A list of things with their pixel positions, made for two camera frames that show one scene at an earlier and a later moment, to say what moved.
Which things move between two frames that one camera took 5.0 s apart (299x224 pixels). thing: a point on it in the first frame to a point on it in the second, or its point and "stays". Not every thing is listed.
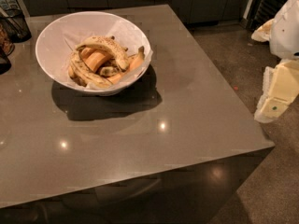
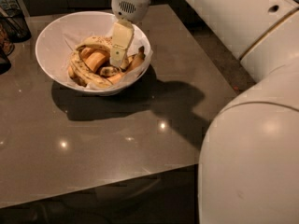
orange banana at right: (135, 62) stays
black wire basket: (14, 22) stays
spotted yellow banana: (109, 45) stays
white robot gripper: (286, 32) to (130, 7)
